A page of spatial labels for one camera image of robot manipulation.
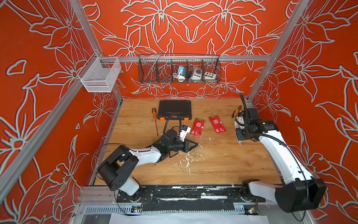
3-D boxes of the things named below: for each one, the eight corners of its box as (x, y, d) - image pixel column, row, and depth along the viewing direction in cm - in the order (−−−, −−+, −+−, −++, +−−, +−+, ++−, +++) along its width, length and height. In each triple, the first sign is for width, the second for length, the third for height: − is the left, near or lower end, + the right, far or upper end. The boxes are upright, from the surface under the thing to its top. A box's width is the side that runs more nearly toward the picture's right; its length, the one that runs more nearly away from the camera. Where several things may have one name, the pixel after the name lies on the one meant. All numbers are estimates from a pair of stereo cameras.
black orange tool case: (158, 122, 106) (157, 118, 102) (160, 103, 119) (159, 99, 115) (191, 122, 106) (192, 117, 102) (190, 103, 118) (190, 99, 114)
